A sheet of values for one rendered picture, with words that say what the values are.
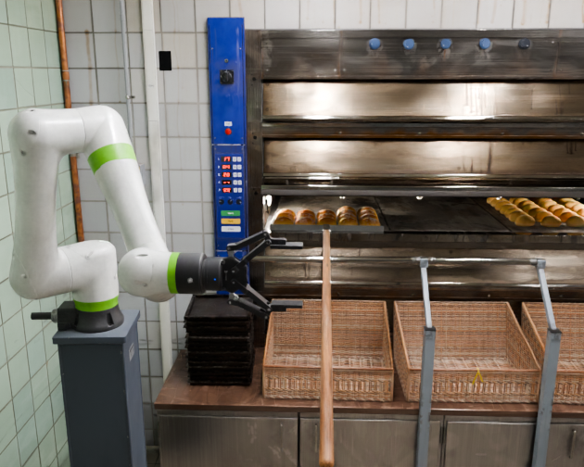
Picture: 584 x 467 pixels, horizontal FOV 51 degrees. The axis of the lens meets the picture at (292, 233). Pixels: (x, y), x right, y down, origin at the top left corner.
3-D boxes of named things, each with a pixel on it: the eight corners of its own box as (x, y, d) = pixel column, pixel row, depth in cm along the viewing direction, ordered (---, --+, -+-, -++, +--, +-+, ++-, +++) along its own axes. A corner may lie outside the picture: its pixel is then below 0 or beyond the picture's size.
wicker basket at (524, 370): (389, 351, 302) (391, 299, 295) (503, 352, 301) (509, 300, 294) (404, 403, 256) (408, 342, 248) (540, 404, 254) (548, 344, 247)
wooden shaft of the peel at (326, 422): (334, 474, 122) (334, 461, 121) (319, 473, 122) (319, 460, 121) (329, 234, 286) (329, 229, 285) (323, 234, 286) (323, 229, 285)
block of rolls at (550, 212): (484, 202, 359) (485, 193, 358) (566, 202, 358) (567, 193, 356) (516, 227, 301) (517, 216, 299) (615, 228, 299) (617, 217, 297)
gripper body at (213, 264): (209, 250, 138) (249, 251, 137) (209, 285, 140) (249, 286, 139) (201, 260, 131) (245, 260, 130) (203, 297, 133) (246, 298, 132)
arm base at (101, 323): (25, 334, 174) (22, 314, 172) (44, 314, 188) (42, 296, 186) (117, 333, 174) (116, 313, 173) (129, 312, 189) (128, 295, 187)
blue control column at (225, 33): (256, 311, 506) (252, 40, 451) (275, 311, 506) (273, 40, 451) (222, 450, 320) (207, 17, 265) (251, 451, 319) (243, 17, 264)
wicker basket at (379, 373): (271, 348, 306) (270, 296, 298) (384, 351, 302) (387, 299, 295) (260, 399, 259) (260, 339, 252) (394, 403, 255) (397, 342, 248)
